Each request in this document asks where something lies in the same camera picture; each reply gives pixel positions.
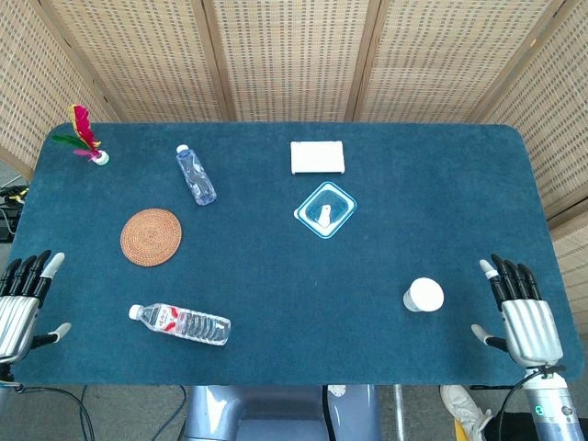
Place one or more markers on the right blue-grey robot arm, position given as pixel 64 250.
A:
pixel 553 413

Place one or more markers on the small clear unlabelled water bottle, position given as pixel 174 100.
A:
pixel 196 177

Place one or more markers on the clear bottle with red label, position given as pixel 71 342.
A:
pixel 184 324

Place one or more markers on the round woven rattan coaster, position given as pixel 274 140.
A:
pixel 151 237

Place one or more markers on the clear container with blue rim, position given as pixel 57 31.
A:
pixel 342 202

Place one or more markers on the small white piece in container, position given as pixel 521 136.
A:
pixel 324 216

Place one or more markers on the blue-grey robot torso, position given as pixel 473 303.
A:
pixel 275 413

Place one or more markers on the woven bamboo folding screen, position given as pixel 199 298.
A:
pixel 294 55

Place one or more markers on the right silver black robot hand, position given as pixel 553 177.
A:
pixel 530 326

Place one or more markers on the blue table cloth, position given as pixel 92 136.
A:
pixel 321 298

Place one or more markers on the white rectangular box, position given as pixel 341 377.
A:
pixel 317 157

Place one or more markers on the metal table leg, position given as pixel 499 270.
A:
pixel 399 413

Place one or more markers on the white paper cup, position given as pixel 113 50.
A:
pixel 425 295

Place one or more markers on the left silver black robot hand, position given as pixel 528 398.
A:
pixel 16 317

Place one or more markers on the feather shuttlecock with white base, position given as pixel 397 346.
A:
pixel 82 126

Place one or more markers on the white sneaker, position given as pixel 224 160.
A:
pixel 461 406

